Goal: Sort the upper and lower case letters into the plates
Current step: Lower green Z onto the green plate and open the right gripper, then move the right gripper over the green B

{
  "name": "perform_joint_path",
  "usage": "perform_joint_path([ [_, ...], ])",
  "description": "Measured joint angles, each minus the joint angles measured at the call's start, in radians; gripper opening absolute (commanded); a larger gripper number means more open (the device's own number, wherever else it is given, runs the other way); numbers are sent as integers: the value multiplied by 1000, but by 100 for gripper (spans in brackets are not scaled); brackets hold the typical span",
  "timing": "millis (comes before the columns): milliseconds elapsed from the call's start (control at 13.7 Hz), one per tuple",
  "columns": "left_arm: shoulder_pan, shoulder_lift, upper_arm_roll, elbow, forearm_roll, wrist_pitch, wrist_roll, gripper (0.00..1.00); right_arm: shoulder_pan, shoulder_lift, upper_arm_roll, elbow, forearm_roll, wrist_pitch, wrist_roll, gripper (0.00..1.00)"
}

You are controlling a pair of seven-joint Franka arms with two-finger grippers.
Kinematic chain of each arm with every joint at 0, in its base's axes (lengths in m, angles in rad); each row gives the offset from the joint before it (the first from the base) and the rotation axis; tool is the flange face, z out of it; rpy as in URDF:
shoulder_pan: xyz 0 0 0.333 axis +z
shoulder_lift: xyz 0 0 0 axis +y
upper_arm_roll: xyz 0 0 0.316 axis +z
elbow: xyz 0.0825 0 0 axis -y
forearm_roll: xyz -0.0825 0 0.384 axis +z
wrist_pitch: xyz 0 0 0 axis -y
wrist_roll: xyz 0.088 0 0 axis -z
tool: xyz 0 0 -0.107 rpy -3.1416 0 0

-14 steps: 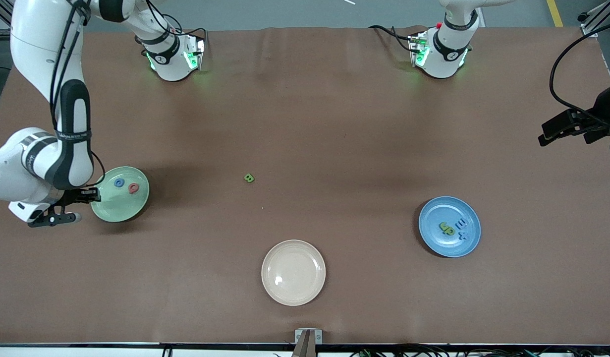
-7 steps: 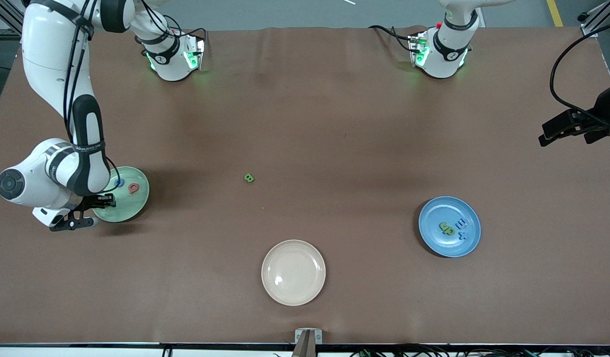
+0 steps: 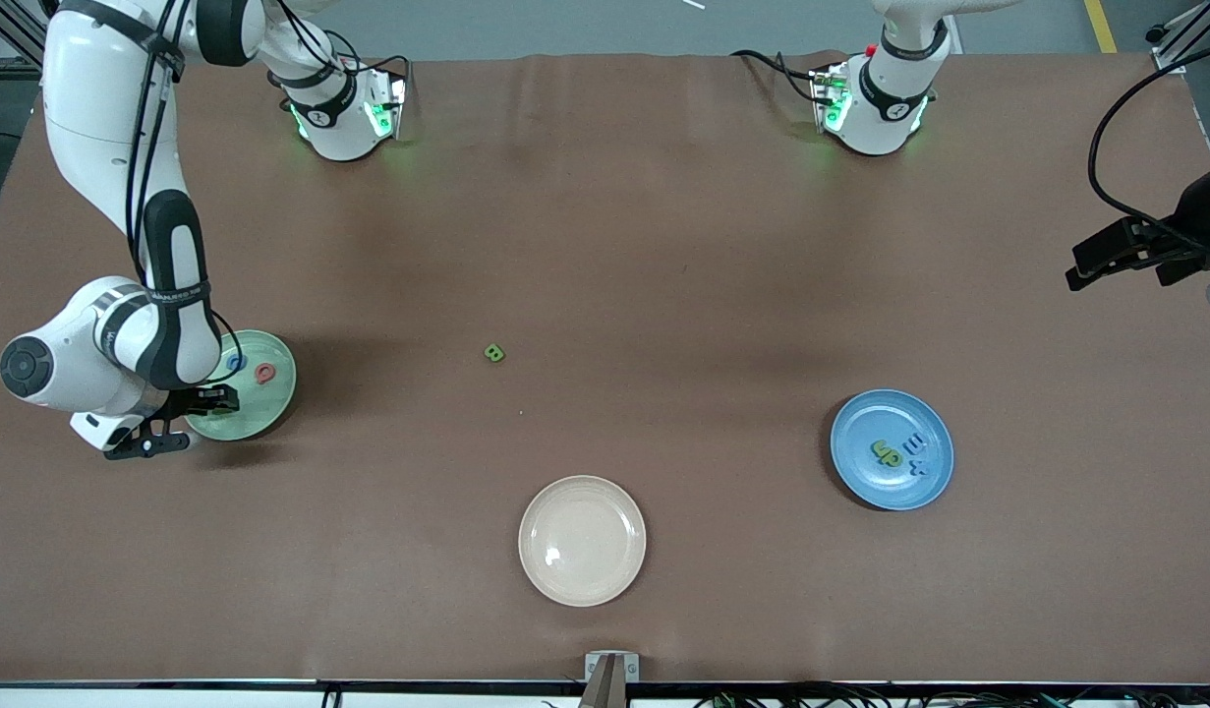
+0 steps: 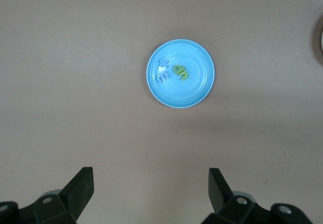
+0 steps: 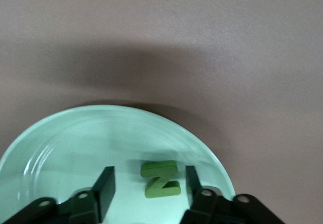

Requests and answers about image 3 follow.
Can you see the beige plate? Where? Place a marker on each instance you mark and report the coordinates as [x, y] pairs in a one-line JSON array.
[[585, 551]]

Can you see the aluminium frame profile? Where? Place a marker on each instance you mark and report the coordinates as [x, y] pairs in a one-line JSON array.
[[25, 44], [1184, 25]]

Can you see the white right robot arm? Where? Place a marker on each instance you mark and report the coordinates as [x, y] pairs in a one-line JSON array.
[[93, 88]]

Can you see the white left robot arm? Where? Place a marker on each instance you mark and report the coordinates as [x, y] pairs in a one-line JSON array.
[[890, 108]]

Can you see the blue plate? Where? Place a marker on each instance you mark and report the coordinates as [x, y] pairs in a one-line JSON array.
[[919, 487]]

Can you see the green letter p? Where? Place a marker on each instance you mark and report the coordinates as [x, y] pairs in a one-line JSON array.
[[895, 458]]

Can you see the blue letter m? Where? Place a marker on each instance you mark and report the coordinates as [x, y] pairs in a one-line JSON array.
[[914, 442]]

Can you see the blue letter G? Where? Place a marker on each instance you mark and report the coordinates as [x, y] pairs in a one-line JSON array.
[[238, 363]]

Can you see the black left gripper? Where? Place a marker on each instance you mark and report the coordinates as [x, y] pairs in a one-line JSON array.
[[1206, 210]]

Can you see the green letter u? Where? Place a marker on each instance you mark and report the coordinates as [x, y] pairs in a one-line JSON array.
[[879, 449]]

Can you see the green plate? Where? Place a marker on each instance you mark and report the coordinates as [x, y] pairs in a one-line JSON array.
[[270, 415]]

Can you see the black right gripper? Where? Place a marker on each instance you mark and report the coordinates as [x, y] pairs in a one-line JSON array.
[[186, 402]]

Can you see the green letter B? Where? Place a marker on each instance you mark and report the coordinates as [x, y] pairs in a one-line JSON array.
[[494, 353]]

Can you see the brown table cover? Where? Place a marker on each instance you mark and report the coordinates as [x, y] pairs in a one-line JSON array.
[[663, 610]]

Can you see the grey metal bracket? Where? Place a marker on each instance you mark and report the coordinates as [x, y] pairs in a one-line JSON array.
[[611, 678]]

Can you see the pink-red letter Q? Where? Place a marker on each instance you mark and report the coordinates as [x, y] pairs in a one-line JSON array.
[[265, 373]]

